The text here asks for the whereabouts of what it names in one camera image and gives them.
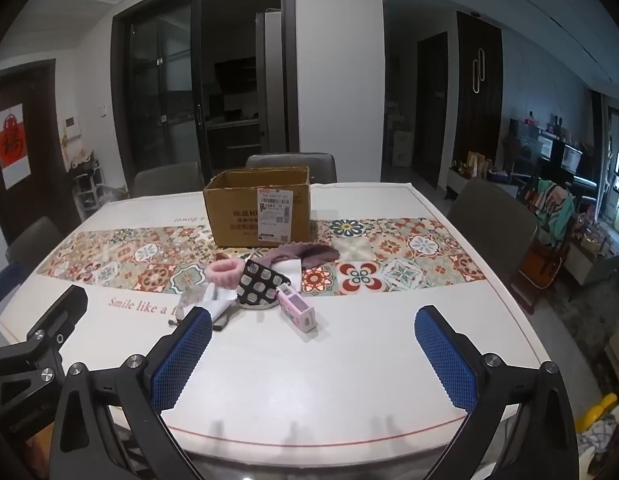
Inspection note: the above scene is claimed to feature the white sideboard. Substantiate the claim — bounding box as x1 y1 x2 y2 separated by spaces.
447 165 520 202

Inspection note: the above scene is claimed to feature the small pink box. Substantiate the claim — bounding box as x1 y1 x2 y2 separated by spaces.
277 285 319 333

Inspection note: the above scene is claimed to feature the wooden chair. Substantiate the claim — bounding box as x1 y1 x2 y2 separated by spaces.
513 235 570 313

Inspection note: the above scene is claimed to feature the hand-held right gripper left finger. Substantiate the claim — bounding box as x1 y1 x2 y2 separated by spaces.
50 306 213 480

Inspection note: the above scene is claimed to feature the dark slatted wall panel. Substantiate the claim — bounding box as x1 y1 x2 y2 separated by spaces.
457 10 503 181

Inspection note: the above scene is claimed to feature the dark sliding glass door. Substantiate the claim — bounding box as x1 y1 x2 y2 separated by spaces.
112 0 296 196

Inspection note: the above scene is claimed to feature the checked cloth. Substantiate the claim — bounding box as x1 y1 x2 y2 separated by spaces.
577 417 619 462

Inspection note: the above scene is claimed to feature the shoe rack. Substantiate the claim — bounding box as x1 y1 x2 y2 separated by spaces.
70 150 109 222

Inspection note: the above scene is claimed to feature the dark room door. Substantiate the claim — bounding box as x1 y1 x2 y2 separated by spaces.
417 32 449 188

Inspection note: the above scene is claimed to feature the colourful clothes pile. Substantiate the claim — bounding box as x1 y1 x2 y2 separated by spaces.
532 180 575 242

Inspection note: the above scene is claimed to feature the yellow plastic toy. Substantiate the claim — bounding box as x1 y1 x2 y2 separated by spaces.
577 392 617 431

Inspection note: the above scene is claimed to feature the grey dining chair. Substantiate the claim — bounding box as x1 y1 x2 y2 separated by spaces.
4 217 65 281
132 162 205 198
246 152 337 184
447 177 540 281

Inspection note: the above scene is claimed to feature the looped wall lamp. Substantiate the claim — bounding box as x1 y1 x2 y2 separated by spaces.
472 49 486 96

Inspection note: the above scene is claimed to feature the dark patterned pouch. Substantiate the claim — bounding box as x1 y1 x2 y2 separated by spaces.
237 260 290 308

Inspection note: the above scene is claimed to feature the red and white door poster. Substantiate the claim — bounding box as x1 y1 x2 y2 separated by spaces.
0 104 30 190

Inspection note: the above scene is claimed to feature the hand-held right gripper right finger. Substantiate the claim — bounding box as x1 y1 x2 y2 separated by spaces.
414 305 580 480

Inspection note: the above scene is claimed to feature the purple towel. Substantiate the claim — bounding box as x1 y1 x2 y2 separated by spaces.
262 241 340 267

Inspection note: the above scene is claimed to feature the dark wooden door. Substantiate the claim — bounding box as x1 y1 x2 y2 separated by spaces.
0 59 66 243

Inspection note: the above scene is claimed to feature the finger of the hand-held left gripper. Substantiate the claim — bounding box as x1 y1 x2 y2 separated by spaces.
20 285 89 361

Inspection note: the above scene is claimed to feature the pink fluffy towel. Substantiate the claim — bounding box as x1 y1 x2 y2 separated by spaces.
206 256 245 288

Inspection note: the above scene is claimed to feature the brown cardboard box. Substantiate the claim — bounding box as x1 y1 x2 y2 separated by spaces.
204 166 313 248

